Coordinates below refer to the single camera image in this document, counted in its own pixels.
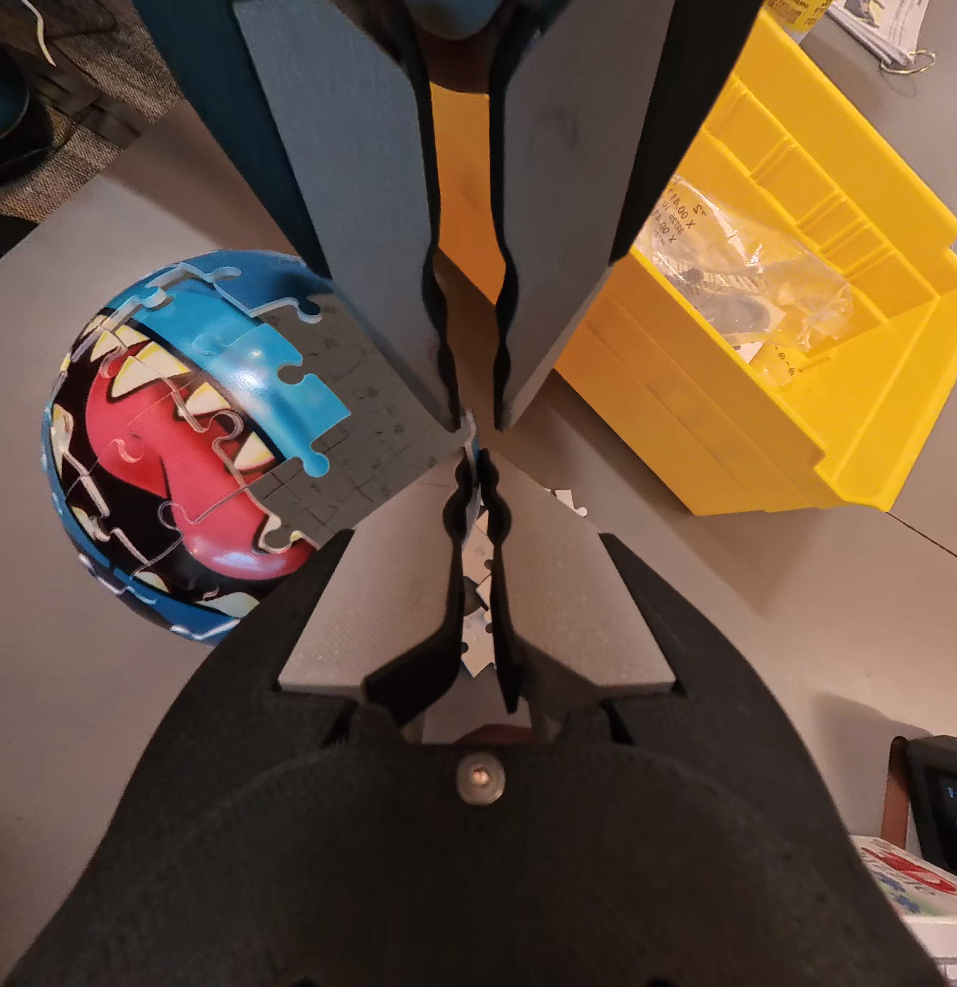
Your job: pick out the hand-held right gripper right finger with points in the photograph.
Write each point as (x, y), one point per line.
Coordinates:
(586, 609)

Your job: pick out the small yellow part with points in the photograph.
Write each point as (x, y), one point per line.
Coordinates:
(779, 364)

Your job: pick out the white bottle yellow label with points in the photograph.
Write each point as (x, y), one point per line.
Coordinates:
(794, 11)

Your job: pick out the black chair base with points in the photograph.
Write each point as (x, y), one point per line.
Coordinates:
(8, 108)

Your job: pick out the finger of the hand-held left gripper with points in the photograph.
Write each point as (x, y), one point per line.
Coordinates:
(571, 154)
(355, 154)

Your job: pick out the pile of puzzle pieces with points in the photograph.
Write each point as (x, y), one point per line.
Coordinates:
(569, 501)

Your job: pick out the clear plastic bag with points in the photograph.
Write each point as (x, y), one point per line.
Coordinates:
(756, 262)

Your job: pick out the yellow plastic bin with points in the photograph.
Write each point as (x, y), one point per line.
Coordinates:
(717, 432)

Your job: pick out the blue cartoon puzzle ball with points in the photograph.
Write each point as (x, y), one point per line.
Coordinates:
(154, 447)

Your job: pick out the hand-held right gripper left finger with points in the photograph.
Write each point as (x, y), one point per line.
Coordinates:
(370, 609)

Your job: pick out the black electronic device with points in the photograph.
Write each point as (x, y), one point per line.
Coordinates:
(941, 802)

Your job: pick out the white puzzle box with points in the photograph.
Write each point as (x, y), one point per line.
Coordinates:
(910, 887)

